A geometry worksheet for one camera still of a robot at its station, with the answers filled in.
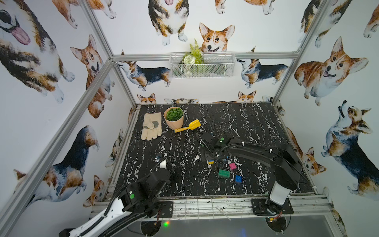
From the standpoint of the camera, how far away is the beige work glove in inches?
40.6

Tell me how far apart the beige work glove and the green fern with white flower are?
0.43 m

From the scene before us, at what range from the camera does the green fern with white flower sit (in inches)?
32.0
